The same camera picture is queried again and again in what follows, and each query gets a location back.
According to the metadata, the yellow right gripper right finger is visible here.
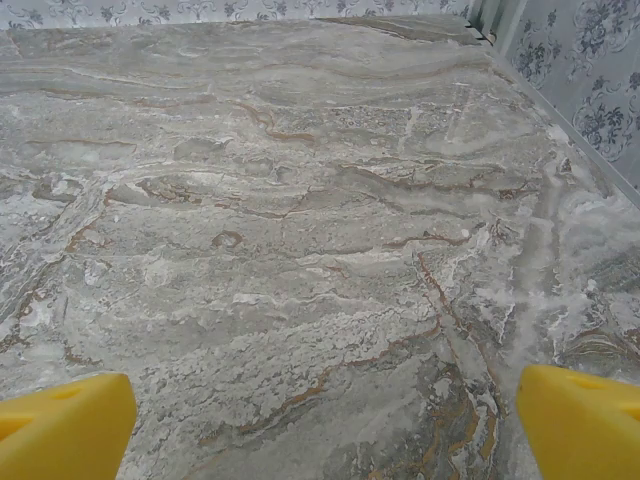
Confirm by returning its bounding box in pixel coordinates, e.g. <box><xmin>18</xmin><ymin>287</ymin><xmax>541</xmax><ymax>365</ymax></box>
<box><xmin>515</xmin><ymin>363</ymin><xmax>640</xmax><ymax>480</ymax></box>

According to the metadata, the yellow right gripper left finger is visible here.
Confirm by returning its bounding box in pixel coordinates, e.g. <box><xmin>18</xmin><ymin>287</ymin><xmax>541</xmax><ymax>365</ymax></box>
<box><xmin>0</xmin><ymin>372</ymin><xmax>139</xmax><ymax>480</ymax></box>

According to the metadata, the aluminium frame post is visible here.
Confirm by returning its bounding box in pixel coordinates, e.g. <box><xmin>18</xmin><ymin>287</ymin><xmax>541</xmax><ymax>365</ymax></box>
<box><xmin>469</xmin><ymin>0</ymin><xmax>529</xmax><ymax>51</ymax></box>

